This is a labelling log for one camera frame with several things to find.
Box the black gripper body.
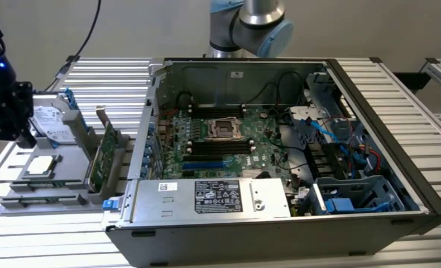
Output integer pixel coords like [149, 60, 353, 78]
[0, 80, 34, 142]

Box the green RAM stick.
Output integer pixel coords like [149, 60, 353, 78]
[13, 181, 84, 188]

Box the silver hard disk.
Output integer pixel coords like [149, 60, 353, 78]
[29, 93, 80, 146]

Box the silver CPU chip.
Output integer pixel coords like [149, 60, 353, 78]
[21, 155, 56, 179]

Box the blue disk caddy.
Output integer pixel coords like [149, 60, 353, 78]
[58, 87, 80, 114]

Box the green graphics card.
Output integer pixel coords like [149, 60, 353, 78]
[85, 105, 124, 193]

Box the grey parts rack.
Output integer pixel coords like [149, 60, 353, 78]
[0, 110, 136, 216]

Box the blue plastic case latch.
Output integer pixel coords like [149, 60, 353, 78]
[101, 196, 120, 212]

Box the blue expansion slot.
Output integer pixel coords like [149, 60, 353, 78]
[182, 162, 224, 170]

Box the silver power supply unit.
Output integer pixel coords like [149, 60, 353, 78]
[120, 178, 293, 224]

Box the metal CPU socket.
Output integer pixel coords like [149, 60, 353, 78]
[202, 118, 244, 140]

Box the green motherboard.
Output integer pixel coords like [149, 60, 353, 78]
[145, 107, 308, 202]

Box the silver chipset heatsink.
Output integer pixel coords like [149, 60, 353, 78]
[241, 169, 270, 180]

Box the open grey PC case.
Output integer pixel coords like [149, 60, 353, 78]
[100, 56, 441, 267]

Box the metal drive cage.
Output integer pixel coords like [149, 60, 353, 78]
[288, 71, 357, 142]

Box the black case fan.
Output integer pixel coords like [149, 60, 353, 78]
[305, 143, 342, 180]

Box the blue-grey disk bay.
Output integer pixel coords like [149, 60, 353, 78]
[312, 175, 406, 216]

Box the black hanging cable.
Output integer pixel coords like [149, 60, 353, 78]
[42, 0, 102, 93]

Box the short black wire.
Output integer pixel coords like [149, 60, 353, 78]
[174, 91, 194, 109]

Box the black looped wire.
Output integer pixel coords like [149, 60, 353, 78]
[258, 71, 304, 113]

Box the blue SATA wire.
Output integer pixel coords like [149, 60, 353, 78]
[305, 118, 341, 144]

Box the red wire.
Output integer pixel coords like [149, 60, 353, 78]
[368, 149, 385, 171]

